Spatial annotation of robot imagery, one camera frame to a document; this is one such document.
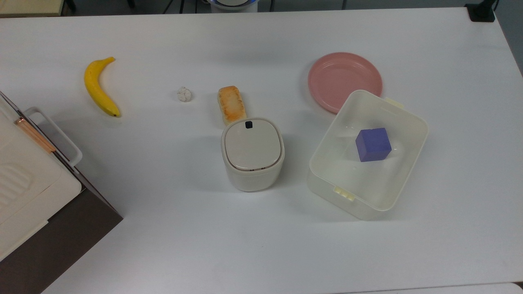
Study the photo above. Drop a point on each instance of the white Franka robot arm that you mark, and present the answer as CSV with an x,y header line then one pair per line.
x,y
231,3

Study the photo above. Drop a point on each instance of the dark brown drawer cabinet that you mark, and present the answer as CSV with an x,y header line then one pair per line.
x,y
61,241

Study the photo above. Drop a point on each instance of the yellow banana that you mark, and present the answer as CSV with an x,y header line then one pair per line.
x,y
97,90

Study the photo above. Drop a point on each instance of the purple cube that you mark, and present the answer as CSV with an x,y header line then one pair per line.
x,y
372,144

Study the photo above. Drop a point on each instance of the beige wooden desk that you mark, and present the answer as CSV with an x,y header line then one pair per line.
x,y
28,6

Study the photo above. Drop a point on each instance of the white plastic storage box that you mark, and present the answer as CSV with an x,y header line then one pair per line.
x,y
367,179

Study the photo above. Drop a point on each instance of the pink plate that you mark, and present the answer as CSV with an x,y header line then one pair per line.
x,y
341,79

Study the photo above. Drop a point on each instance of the black camera stand clamp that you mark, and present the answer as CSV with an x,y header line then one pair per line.
x,y
481,12

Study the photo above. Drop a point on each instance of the small beige lidded bin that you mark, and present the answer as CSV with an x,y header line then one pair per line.
x,y
252,151

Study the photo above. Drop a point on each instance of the toasted bread loaf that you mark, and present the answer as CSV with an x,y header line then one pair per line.
x,y
231,104

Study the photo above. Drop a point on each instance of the cream toy microwave box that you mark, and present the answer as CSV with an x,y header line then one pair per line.
x,y
24,183

